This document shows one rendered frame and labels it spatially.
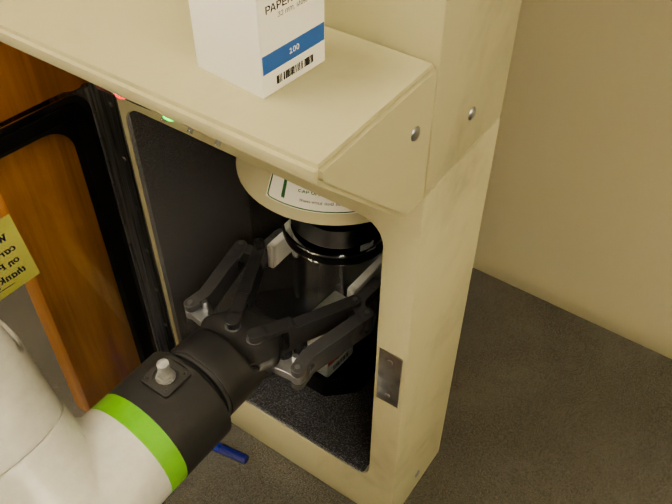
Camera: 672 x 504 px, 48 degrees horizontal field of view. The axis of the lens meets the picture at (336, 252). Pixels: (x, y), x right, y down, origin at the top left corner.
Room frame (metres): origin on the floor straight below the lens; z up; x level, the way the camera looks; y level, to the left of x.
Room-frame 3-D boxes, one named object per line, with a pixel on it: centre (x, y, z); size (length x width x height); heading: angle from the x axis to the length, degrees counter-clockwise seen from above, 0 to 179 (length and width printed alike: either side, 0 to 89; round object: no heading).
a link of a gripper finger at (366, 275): (0.50, -0.03, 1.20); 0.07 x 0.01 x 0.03; 143
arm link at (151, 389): (0.35, 0.14, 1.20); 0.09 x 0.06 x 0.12; 54
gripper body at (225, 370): (0.41, 0.09, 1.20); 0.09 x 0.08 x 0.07; 144
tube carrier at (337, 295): (0.54, 0.00, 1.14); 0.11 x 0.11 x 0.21
